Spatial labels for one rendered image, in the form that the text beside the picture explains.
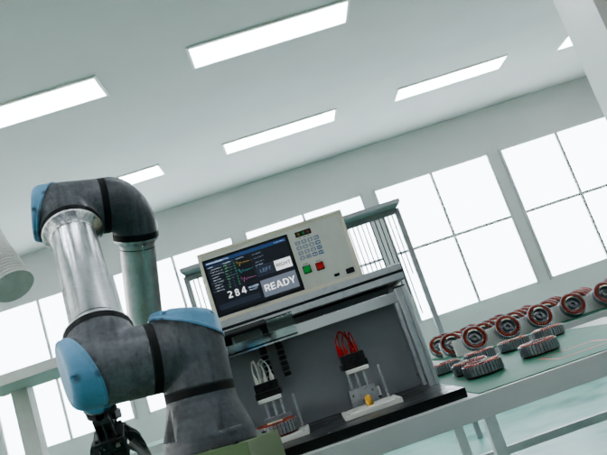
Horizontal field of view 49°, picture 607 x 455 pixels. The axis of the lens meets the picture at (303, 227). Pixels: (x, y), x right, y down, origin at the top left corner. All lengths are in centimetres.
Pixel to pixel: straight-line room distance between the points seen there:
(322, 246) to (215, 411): 93
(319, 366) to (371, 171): 666
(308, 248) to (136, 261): 64
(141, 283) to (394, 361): 88
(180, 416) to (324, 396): 97
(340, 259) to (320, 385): 38
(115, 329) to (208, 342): 15
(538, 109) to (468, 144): 105
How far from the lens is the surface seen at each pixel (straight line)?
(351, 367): 182
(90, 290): 120
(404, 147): 871
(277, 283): 191
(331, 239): 193
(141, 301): 147
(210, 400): 109
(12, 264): 279
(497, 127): 905
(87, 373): 108
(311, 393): 202
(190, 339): 110
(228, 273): 193
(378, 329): 203
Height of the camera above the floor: 93
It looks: 11 degrees up
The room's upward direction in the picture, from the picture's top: 19 degrees counter-clockwise
